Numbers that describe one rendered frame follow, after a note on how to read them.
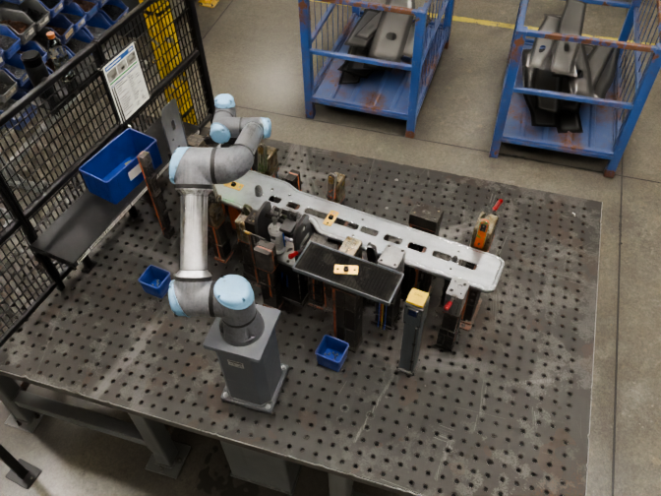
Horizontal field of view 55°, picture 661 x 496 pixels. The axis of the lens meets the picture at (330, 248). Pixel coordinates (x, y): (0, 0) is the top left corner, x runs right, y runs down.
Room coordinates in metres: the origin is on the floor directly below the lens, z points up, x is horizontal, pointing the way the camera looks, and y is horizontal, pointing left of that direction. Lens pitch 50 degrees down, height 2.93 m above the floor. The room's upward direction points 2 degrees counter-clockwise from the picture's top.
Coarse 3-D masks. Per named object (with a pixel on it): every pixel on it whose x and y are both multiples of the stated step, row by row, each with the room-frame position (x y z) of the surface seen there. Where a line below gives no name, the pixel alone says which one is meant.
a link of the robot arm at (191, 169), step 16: (176, 160) 1.48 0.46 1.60; (192, 160) 1.48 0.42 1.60; (208, 160) 1.48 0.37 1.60; (176, 176) 1.46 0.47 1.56; (192, 176) 1.45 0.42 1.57; (208, 176) 1.45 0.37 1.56; (192, 192) 1.42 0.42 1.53; (208, 192) 1.44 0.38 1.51; (192, 208) 1.39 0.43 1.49; (192, 224) 1.35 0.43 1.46; (192, 240) 1.31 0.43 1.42; (192, 256) 1.28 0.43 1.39; (192, 272) 1.24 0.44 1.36; (208, 272) 1.26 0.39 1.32; (176, 288) 1.20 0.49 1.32; (192, 288) 1.19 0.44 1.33; (208, 288) 1.20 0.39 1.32; (176, 304) 1.16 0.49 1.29; (192, 304) 1.16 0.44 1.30; (208, 304) 1.16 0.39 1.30
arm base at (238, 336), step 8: (256, 312) 1.19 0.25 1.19; (256, 320) 1.18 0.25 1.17; (224, 328) 1.15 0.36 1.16; (232, 328) 1.14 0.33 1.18; (240, 328) 1.14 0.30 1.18; (248, 328) 1.15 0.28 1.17; (256, 328) 1.16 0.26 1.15; (264, 328) 1.19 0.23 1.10; (224, 336) 1.14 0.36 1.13; (232, 336) 1.13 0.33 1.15; (240, 336) 1.13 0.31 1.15; (248, 336) 1.14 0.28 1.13; (256, 336) 1.14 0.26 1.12; (232, 344) 1.13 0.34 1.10; (240, 344) 1.12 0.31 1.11; (248, 344) 1.12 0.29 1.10
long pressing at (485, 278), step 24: (240, 192) 1.94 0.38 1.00; (264, 192) 1.94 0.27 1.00; (288, 192) 1.93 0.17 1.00; (312, 216) 1.79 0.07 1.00; (360, 216) 1.78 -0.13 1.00; (336, 240) 1.66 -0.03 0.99; (384, 240) 1.64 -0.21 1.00; (408, 240) 1.64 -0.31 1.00; (432, 240) 1.63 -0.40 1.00; (408, 264) 1.52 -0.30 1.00; (432, 264) 1.52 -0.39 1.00; (456, 264) 1.51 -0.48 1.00; (480, 264) 1.51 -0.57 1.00; (504, 264) 1.51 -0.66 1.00; (480, 288) 1.39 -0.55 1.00
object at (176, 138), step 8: (168, 104) 2.13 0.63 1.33; (176, 104) 2.17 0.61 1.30; (168, 112) 2.12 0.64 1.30; (176, 112) 2.16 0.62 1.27; (168, 120) 2.11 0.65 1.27; (176, 120) 2.15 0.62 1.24; (168, 128) 2.10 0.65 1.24; (176, 128) 2.14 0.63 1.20; (168, 136) 2.09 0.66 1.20; (176, 136) 2.12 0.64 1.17; (184, 136) 2.17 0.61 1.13; (168, 144) 2.07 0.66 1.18; (176, 144) 2.11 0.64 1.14; (184, 144) 2.16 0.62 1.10
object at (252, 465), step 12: (228, 444) 1.09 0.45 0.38; (228, 456) 1.10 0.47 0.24; (240, 456) 1.08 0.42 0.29; (252, 456) 1.06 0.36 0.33; (264, 456) 1.04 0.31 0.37; (240, 468) 1.09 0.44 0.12; (252, 468) 1.06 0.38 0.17; (264, 468) 1.05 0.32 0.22; (276, 468) 1.02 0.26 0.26; (288, 468) 1.03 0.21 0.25; (300, 468) 1.12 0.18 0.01; (252, 480) 1.07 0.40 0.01; (264, 480) 1.05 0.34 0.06; (276, 480) 1.03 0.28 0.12; (288, 480) 1.01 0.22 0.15; (288, 492) 1.01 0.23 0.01
